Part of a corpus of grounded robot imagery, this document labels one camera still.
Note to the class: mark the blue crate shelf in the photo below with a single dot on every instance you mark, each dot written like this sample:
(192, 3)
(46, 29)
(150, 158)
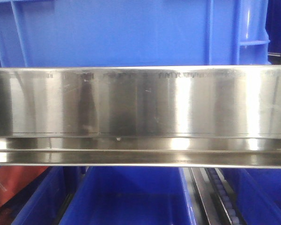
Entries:
(83, 33)

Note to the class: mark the steel shelf front beam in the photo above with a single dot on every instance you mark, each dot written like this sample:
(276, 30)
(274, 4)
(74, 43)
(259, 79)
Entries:
(190, 116)

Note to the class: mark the blue bin lower centre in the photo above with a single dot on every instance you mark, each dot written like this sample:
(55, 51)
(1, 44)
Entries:
(131, 196)

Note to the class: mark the blue bin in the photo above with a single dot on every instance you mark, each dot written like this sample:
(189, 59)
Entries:
(43, 207)
(131, 196)
(258, 193)

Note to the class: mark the lower roller track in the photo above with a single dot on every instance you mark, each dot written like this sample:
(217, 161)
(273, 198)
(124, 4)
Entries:
(215, 201)

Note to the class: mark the blue bin lower left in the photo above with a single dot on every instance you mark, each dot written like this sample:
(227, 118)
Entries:
(43, 207)

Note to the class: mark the blue bin lower right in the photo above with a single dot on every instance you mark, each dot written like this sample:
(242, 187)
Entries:
(258, 193)

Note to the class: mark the red package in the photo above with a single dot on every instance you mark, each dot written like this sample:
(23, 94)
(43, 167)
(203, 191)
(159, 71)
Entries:
(14, 178)

